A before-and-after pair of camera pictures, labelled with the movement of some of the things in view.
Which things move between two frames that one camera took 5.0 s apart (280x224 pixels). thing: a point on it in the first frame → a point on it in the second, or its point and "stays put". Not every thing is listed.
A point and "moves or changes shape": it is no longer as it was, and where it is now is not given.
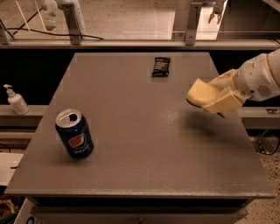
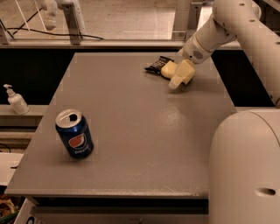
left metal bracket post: [73, 24] stays put
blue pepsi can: [74, 133] stays put
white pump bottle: [17, 101] stays put
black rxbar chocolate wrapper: [161, 66] moves or changes shape
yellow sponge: [201, 93] → [168, 69]
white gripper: [253, 80] → [193, 52]
